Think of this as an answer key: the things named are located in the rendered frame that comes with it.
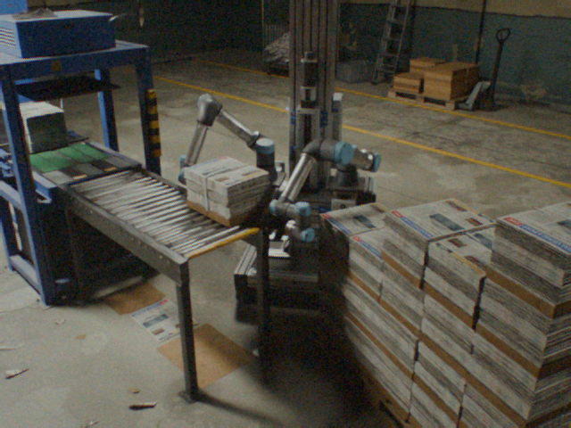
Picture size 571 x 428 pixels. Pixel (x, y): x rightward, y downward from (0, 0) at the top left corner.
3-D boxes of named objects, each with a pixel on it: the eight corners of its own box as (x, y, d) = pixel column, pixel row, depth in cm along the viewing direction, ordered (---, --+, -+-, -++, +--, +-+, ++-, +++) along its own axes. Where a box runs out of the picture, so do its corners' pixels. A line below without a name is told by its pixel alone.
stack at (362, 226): (369, 325, 350) (378, 200, 316) (513, 461, 255) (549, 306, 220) (314, 341, 335) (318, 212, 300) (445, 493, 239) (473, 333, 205)
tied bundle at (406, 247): (448, 242, 269) (453, 198, 260) (492, 271, 245) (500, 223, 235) (380, 259, 255) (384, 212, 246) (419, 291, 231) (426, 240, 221)
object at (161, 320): (199, 323, 351) (199, 322, 351) (160, 342, 334) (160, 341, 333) (166, 299, 376) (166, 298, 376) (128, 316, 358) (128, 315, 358)
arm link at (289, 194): (306, 130, 301) (264, 207, 285) (324, 134, 296) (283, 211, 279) (313, 144, 311) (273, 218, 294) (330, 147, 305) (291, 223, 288)
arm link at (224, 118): (265, 162, 355) (194, 111, 332) (260, 154, 368) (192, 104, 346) (277, 147, 352) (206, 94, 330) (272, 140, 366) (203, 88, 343)
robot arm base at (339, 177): (335, 176, 353) (335, 161, 348) (359, 178, 350) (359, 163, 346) (332, 185, 339) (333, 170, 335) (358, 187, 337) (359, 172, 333)
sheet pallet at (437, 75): (481, 102, 885) (486, 65, 862) (453, 111, 834) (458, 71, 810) (417, 89, 965) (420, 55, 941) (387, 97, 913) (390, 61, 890)
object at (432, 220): (454, 199, 259) (454, 197, 259) (499, 224, 235) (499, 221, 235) (385, 213, 245) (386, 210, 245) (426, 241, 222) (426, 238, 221)
